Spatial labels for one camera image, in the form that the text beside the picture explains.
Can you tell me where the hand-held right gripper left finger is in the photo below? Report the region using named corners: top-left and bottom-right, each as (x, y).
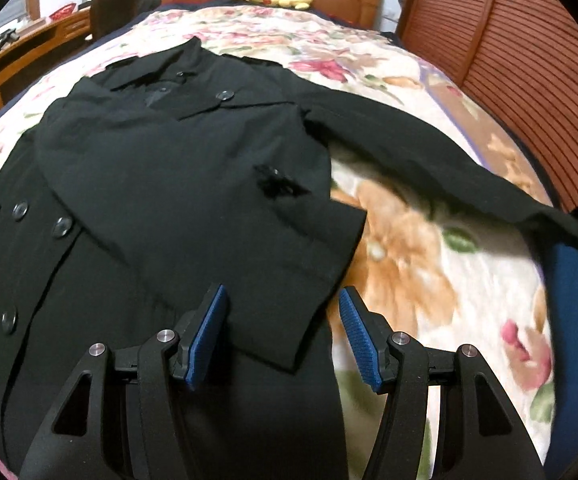
top-left (19, 282), bottom-right (231, 480)

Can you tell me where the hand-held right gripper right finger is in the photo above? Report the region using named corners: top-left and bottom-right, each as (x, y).
top-left (339, 286), bottom-right (542, 480)

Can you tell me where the black coat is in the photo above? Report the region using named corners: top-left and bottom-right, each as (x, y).
top-left (0, 36), bottom-right (578, 480)

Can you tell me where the floral blanket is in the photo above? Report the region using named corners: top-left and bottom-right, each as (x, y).
top-left (0, 4), bottom-right (560, 480)

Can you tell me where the wooden louvered wardrobe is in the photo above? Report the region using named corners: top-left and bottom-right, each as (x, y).
top-left (396, 0), bottom-right (578, 221)

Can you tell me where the wooden desk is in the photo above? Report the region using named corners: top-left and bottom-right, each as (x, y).
top-left (0, 7), bottom-right (92, 133)

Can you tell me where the dark chair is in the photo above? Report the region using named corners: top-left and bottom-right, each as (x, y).
top-left (90, 0), bottom-right (147, 41)

